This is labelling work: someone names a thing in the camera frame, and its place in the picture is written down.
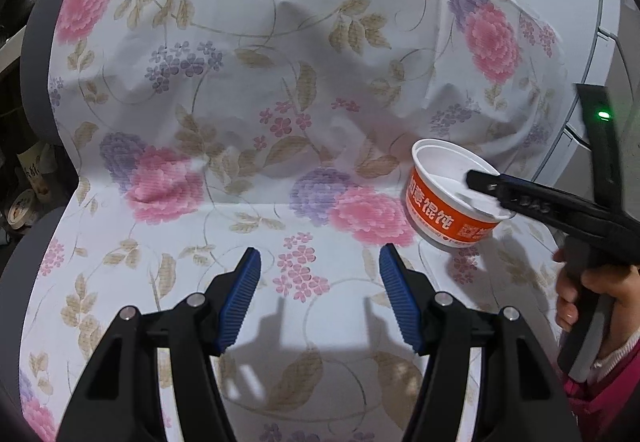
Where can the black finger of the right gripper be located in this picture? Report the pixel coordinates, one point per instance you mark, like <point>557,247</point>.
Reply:
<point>485,183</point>

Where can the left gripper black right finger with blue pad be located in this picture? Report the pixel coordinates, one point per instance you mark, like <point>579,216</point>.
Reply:
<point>519,396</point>

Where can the orange white instant noodle bowl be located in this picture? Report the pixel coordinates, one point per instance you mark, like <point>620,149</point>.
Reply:
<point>440,203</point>

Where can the person's right hand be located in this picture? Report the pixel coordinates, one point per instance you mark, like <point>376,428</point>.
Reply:
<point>622,285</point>

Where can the silver grey refrigerator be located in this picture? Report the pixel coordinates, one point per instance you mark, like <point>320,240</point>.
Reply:
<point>564,45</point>

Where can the floral pink tablecloth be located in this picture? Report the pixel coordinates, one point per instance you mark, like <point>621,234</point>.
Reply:
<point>199,128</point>

